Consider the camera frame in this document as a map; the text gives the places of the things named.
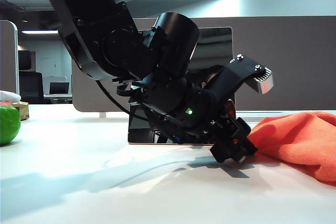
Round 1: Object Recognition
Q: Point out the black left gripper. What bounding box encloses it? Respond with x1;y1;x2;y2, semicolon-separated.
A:
128;55;266;164

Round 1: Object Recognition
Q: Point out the orange fleece cloth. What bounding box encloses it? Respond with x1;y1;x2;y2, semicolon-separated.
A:
246;111;336;187

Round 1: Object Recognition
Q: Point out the square standing mirror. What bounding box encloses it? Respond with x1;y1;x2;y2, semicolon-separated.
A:
128;26;237;145

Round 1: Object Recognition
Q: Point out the white folded cloth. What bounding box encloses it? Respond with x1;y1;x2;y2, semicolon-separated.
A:
0;90;22;103

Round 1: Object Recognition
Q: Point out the wide grey desk partition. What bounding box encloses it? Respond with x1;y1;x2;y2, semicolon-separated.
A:
70;15;336;113

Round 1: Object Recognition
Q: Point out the open background laptop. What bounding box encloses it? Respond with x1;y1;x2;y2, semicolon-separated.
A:
49;81;71;95

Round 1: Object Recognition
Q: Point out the black office chair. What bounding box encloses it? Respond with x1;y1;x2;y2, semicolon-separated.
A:
19;71;45;104

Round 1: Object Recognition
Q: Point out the brown cardboard box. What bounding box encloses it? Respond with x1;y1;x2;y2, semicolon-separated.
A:
12;101;30;121

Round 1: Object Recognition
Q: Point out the dark background monitor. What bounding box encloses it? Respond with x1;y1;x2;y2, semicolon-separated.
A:
18;50;37;71

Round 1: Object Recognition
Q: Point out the short ceiling light strip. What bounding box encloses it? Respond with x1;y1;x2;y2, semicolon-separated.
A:
21;30;59;35

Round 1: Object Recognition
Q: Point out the green round toy fruit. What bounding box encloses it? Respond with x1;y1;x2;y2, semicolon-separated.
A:
0;104;22;146

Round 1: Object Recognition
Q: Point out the narrow grey desk partition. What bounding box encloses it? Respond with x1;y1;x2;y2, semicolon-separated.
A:
0;19;20;95

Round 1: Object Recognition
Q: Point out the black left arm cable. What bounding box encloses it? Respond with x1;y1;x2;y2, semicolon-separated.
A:
95;79;132;116

